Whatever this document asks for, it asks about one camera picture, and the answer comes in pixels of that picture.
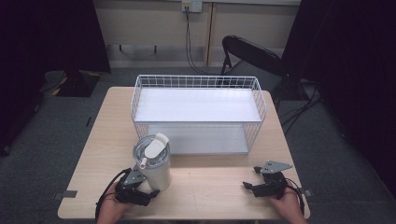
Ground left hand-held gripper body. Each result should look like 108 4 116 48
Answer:
114 164 152 207

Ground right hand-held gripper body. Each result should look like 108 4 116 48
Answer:
251 160 294 199

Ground white tumbler cup with lid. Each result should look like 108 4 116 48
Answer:
133 133 173 192

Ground person's left hand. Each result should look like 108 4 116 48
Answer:
95 189 134 224

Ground person's right hand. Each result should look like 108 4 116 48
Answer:
268 184 310 224

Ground black folding chair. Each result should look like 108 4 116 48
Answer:
220 35 286 94

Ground stand base with yellow tape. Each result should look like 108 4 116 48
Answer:
39 69 103 98

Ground black curtain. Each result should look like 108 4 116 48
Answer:
0 0 112 157
280 0 396 190

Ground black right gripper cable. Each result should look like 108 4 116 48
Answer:
284 177 306 217

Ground black floor cables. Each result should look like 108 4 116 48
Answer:
273 83 325 135

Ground white wire shelf rack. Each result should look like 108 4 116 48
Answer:
130 74 268 156

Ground black wall power cable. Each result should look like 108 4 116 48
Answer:
184 5 220 77

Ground wooden wall trim strip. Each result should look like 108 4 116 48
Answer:
203 2 217 67

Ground white wall outlet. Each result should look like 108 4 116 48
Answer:
181 0 204 14

